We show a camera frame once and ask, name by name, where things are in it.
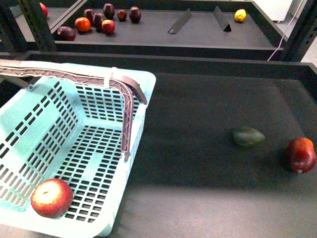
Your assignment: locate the orange red fruit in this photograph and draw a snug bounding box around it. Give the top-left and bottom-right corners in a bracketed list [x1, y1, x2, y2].
[75, 17, 91, 33]

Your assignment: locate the green avocado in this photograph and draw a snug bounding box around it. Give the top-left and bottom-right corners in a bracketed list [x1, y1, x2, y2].
[232, 126, 265, 147]

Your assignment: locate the light blue plastic basket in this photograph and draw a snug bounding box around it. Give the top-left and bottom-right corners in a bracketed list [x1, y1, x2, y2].
[0, 63, 156, 238]

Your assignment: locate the black shelf upright post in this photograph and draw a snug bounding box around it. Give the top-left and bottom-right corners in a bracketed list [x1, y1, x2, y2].
[280, 0, 317, 62]

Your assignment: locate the small dark red fruit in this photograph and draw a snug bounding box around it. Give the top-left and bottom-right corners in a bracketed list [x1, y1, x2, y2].
[117, 9, 127, 22]

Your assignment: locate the yellow lemon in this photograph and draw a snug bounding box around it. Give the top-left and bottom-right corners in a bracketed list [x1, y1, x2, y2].
[234, 9, 247, 23]

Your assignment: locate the black triangular divider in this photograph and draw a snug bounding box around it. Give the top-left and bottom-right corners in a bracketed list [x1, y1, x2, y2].
[213, 5, 231, 32]

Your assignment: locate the white cable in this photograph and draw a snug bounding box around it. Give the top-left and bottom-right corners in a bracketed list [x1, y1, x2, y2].
[267, 0, 302, 61]

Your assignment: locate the dark purple fruit front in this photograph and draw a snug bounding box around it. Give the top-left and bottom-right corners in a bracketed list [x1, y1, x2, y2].
[57, 26, 76, 41]

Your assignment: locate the dark red mango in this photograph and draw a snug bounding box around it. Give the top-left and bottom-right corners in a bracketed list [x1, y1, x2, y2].
[287, 137, 317, 174]

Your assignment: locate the dark red apple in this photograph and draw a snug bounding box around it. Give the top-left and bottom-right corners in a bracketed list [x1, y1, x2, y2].
[129, 6, 142, 23]
[103, 3, 115, 20]

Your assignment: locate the red apple far left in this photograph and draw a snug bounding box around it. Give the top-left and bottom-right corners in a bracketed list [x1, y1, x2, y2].
[40, 2, 49, 18]

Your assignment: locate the black divider plate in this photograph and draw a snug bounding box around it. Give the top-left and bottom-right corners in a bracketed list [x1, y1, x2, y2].
[168, 8, 192, 34]

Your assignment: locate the red yellow small apple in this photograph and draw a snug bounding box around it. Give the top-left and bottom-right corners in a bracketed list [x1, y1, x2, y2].
[102, 20, 115, 35]

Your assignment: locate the dark red apple right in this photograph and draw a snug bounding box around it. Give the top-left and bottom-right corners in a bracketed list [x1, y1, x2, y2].
[129, 6, 142, 23]

